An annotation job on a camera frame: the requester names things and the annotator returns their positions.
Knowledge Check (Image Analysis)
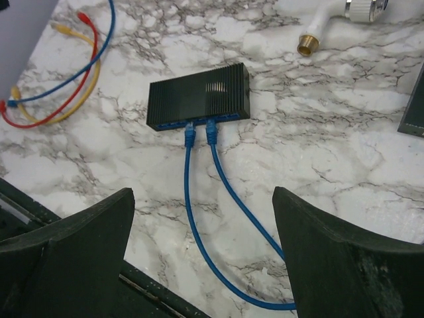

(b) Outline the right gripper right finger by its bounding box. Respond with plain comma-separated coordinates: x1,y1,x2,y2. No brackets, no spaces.
272,187,423,317

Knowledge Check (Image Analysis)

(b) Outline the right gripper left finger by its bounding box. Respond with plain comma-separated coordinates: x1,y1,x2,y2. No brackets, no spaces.
1,188,135,317

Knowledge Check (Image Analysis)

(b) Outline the black TP-Link network switch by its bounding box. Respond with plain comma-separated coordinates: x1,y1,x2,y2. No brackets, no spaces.
397,66,424,138

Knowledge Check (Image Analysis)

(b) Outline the long blue ethernet cable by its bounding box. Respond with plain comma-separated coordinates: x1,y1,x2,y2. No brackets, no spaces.
183,121,297,312

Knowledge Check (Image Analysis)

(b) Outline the yellow ethernet cable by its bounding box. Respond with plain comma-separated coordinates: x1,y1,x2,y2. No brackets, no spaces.
9,21,101,126

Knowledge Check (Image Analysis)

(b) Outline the red ethernet cable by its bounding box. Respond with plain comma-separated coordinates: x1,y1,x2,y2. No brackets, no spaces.
0,11,99,129

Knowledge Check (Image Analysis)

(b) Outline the white faucet pipe fitting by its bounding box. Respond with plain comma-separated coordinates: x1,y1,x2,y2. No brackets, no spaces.
296,0,389,57

